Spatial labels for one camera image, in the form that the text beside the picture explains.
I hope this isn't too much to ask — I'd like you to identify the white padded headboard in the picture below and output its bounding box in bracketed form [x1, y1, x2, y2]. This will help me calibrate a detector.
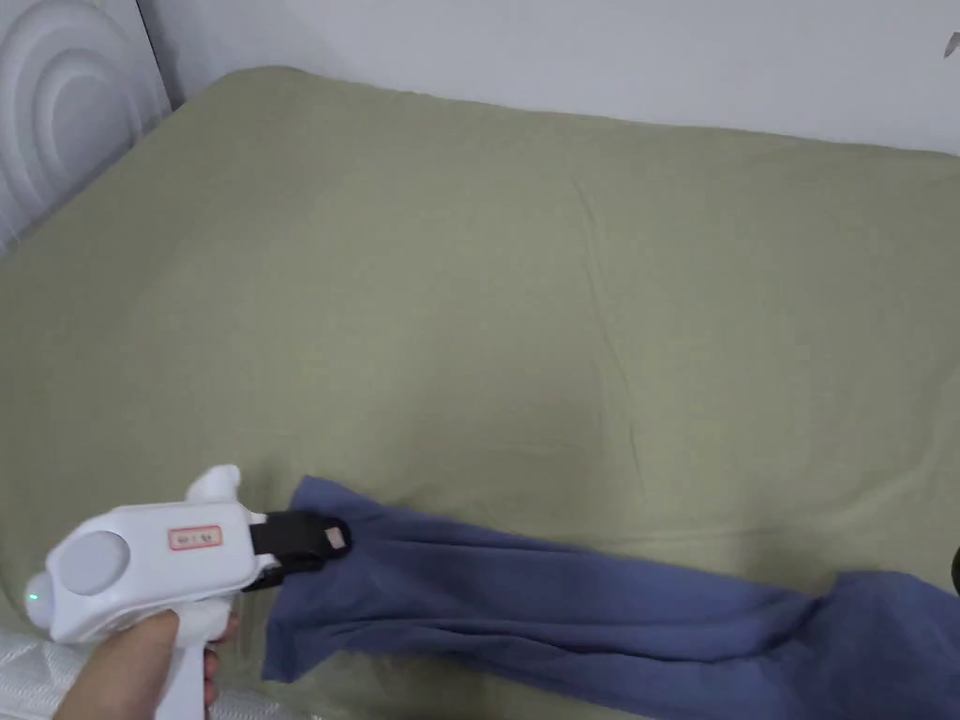
[0, 0, 186, 250]

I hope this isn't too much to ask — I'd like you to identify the blue garment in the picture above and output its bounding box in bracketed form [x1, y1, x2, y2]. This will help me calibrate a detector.
[260, 473, 960, 720]

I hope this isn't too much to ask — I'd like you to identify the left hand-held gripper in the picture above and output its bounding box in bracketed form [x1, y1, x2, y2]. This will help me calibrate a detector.
[25, 464, 353, 720]

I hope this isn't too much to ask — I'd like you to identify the person's left hand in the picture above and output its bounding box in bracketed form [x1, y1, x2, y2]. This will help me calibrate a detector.
[51, 607, 242, 720]

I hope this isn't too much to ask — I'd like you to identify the bed with pale green sheet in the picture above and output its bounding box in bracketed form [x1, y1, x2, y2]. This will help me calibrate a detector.
[0, 66, 960, 720]

